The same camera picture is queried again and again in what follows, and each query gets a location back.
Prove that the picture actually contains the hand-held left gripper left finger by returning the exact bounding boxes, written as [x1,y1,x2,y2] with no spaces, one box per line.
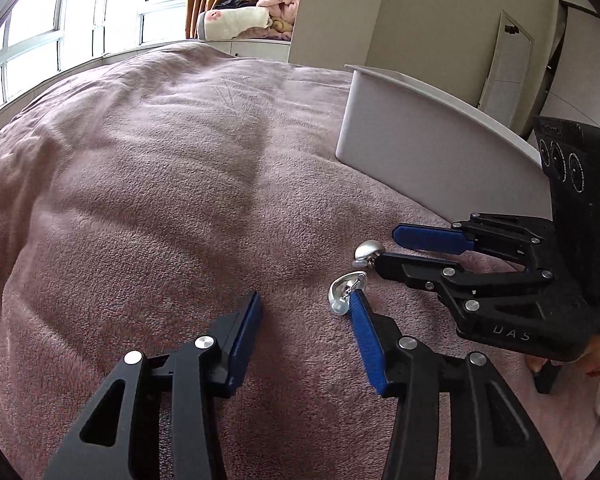
[42,290,264,480]

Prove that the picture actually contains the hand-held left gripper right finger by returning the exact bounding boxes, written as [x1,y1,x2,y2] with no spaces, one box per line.
[347,290,563,480]

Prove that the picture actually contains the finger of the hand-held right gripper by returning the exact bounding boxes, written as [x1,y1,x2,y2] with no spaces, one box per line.
[392,212,557,269]
[375,252,557,322]

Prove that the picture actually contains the silver dome earring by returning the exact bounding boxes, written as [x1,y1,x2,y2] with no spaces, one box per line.
[328,270,368,316]
[353,240,384,267]

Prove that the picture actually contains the white rectangular box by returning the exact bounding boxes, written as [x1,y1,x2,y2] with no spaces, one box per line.
[334,64,557,222]

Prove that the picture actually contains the pink fleece blanket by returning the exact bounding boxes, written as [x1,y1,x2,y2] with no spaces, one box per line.
[0,41,600,480]

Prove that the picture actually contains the white wardrobe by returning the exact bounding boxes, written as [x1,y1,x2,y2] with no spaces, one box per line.
[534,0,600,137]

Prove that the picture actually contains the white door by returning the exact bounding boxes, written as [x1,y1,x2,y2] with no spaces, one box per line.
[477,8,536,130]

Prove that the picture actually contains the white pink plush pillow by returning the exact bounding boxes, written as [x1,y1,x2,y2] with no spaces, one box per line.
[198,5,272,41]

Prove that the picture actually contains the large bay window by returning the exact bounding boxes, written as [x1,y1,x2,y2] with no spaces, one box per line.
[0,0,193,127]

